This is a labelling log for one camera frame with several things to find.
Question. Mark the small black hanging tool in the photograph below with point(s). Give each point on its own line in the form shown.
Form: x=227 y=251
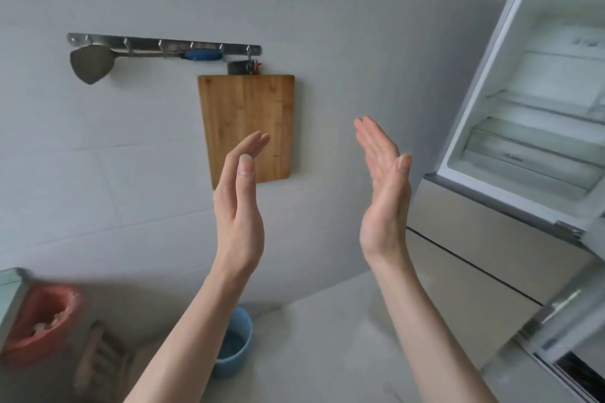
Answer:
x=240 y=67

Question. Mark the red trash bag bin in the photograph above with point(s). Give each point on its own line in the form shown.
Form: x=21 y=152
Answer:
x=28 y=336

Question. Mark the wooden cutting board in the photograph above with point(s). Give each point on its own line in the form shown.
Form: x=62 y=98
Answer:
x=246 y=110

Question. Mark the person's left hand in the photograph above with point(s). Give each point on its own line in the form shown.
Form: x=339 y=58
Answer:
x=238 y=228

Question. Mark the person's right hand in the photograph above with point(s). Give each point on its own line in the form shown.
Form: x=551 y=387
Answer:
x=385 y=218

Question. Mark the glass refrigerator shelf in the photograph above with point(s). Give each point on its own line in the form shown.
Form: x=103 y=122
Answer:
x=543 y=105

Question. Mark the pale green cabinet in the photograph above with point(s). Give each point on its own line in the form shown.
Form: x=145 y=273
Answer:
x=9 y=294

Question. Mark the metal wall hook rail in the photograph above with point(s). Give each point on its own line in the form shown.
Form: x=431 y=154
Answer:
x=142 y=43

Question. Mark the wooden stool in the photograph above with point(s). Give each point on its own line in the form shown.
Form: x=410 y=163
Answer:
x=99 y=360

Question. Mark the person's right forearm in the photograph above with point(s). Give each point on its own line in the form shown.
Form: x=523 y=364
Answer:
x=430 y=341

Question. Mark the clear refrigerator drawer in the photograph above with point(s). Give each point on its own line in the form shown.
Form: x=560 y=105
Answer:
x=529 y=157

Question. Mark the person's left thumb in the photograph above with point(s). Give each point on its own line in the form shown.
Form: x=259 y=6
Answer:
x=246 y=185

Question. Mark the blue plastic bucket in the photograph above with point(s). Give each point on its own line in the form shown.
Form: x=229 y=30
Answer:
x=236 y=346

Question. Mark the person's right thumb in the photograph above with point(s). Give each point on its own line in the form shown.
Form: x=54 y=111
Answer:
x=404 y=171

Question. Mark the person's left forearm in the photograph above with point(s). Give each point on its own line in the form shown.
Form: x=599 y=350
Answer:
x=189 y=341

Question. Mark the silver refrigerator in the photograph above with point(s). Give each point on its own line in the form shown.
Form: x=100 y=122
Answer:
x=472 y=247

